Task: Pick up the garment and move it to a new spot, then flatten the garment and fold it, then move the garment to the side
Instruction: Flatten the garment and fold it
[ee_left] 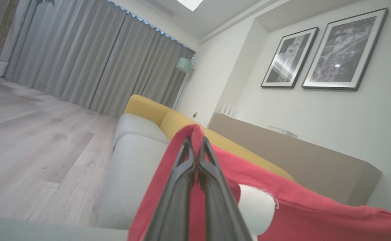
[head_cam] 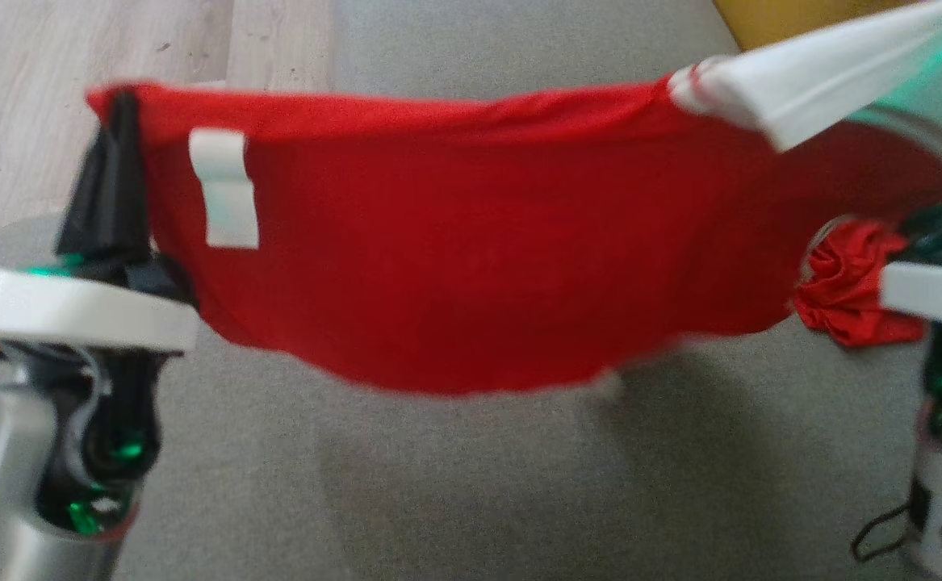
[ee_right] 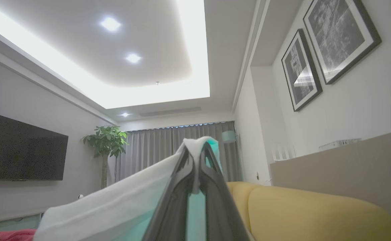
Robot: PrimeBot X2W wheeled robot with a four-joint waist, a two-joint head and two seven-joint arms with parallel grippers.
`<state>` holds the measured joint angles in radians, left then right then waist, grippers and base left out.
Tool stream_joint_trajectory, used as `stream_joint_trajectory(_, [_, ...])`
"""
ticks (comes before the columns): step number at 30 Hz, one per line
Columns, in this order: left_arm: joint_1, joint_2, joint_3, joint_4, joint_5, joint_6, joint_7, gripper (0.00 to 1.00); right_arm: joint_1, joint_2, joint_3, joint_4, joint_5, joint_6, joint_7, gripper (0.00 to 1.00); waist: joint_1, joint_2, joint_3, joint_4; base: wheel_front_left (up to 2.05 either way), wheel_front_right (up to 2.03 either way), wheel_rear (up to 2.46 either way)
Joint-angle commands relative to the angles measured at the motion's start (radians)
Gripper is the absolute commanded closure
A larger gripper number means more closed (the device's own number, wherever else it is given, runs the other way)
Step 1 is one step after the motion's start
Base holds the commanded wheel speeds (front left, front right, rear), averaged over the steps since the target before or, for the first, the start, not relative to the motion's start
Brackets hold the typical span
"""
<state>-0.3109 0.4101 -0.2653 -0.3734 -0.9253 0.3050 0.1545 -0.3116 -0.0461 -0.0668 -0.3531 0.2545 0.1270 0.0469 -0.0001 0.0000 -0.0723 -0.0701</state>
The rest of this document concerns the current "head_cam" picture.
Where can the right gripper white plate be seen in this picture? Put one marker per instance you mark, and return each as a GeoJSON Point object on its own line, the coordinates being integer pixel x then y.
{"type": "Point", "coordinates": [939, 294]}

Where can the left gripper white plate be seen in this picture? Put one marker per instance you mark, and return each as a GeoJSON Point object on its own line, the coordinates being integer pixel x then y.
{"type": "Point", "coordinates": [59, 307]}

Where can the red jersey with white label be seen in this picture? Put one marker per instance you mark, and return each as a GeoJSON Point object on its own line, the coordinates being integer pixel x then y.
{"type": "Point", "coordinates": [479, 242]}

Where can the big yellow sofa back cushion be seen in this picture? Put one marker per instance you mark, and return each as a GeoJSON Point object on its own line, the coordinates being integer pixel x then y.
{"type": "Point", "coordinates": [793, 20]}

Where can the large grey sofa seat cushion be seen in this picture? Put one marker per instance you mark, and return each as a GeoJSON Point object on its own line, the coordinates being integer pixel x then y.
{"type": "Point", "coordinates": [479, 500]}

